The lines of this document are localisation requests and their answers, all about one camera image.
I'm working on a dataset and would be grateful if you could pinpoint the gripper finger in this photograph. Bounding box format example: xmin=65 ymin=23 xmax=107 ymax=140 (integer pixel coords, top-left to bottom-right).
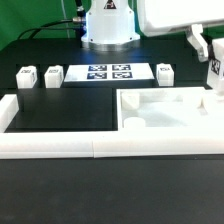
xmin=186 ymin=24 xmax=209 ymax=62

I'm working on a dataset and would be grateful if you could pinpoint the white square table top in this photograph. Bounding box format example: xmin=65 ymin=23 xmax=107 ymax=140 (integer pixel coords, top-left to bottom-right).
xmin=116 ymin=87 xmax=224 ymax=130

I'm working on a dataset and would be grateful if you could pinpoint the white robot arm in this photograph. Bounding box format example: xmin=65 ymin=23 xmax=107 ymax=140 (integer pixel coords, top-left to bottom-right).
xmin=81 ymin=0 xmax=224 ymax=62

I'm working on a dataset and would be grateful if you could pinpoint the white U-shaped obstacle fence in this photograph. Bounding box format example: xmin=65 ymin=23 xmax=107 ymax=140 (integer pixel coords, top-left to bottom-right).
xmin=0 ymin=94 xmax=224 ymax=159

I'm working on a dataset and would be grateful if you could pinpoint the white sheet with AprilTags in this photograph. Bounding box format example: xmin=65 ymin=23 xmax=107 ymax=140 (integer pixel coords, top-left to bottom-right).
xmin=64 ymin=63 xmax=154 ymax=83

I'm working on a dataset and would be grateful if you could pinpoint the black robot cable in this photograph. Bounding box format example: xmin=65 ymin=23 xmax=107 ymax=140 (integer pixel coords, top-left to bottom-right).
xmin=17 ymin=0 xmax=88 ymax=41

